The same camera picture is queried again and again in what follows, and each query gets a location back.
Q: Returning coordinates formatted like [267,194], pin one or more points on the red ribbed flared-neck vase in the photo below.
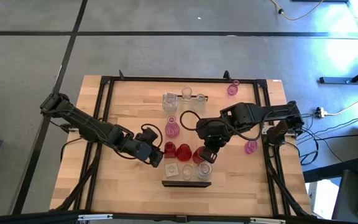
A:
[169,149]

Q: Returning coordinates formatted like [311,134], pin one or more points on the tall clear glass vase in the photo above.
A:
[186,93]

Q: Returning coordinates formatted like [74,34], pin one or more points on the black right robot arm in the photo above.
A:
[259,112]

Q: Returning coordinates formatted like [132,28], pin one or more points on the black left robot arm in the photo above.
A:
[85,123]

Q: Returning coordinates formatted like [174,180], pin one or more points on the clear diamond-cut glass vase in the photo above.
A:
[204,171]

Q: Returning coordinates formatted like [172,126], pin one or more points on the black aluminium table frame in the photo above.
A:
[166,79]

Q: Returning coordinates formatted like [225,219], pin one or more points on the clear ribbed bulbous vase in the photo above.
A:
[199,102]

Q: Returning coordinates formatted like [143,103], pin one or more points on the pink ribbed glass vase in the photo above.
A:
[232,88]
[250,147]
[172,127]

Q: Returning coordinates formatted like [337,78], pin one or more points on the grey laptop desk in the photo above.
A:
[343,199]

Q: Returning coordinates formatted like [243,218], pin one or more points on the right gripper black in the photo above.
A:
[214,143]

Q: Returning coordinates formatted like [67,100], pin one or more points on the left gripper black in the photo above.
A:
[141,151]

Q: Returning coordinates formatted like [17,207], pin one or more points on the clear square glass vase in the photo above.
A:
[171,170]

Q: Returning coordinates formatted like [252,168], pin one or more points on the clear textured wide-neck vase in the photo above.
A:
[169,102]

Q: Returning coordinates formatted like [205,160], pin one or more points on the red glass vase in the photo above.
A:
[197,155]

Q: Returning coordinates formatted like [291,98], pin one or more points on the white power strip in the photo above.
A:
[321,112]

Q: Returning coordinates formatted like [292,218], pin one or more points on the red ribbed cylindrical vase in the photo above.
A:
[183,152]

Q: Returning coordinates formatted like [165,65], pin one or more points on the black desk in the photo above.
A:
[337,80]

